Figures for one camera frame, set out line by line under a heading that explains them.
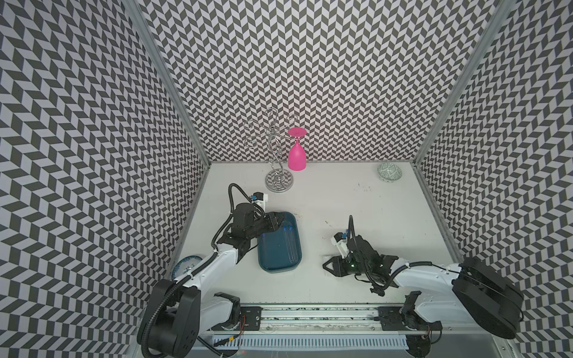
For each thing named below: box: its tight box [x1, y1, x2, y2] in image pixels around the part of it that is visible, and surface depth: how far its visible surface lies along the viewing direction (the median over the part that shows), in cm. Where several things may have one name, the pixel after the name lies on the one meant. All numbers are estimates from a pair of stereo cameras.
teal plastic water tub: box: [256, 211, 303, 273], surface depth 89 cm
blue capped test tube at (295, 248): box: [290, 225, 300, 264], surface depth 89 cm
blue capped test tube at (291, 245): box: [288, 225, 295, 264], surface depth 90 cm
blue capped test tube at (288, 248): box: [283, 225, 292, 264], surface depth 91 cm
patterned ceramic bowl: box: [377, 162, 403, 182], surface depth 113 cm
